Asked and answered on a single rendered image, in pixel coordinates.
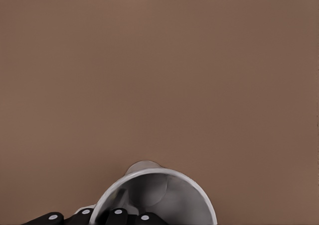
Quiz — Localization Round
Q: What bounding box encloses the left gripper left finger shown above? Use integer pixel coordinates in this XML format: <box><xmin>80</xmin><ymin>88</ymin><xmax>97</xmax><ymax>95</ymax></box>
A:
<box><xmin>21</xmin><ymin>204</ymin><xmax>97</xmax><ymax>225</ymax></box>

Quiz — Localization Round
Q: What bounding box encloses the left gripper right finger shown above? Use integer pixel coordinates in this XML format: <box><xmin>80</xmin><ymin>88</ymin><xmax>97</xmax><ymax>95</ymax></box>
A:
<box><xmin>105</xmin><ymin>188</ymin><xmax>170</xmax><ymax>225</ymax></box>

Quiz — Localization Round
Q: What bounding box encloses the white IKEA cup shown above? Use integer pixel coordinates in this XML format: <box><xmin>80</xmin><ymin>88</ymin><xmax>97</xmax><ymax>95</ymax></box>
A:
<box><xmin>88</xmin><ymin>160</ymin><xmax>218</xmax><ymax>225</ymax></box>

